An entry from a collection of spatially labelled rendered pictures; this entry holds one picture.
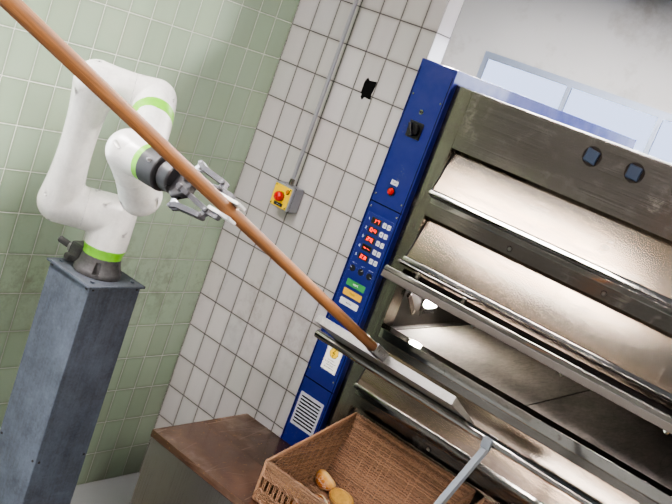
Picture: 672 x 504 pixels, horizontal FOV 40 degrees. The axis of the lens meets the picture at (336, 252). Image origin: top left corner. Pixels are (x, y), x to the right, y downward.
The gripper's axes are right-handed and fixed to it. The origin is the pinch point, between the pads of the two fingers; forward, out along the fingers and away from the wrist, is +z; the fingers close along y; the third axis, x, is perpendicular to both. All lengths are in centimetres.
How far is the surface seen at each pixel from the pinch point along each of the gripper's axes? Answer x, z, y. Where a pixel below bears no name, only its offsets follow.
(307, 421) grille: -167, -44, 30
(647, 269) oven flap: -122, 49, -68
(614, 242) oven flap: -122, 36, -72
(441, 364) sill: -149, -3, -13
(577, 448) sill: -149, 53, -13
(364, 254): -138, -48, -33
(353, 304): -146, -44, -15
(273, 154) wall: -134, -108, -50
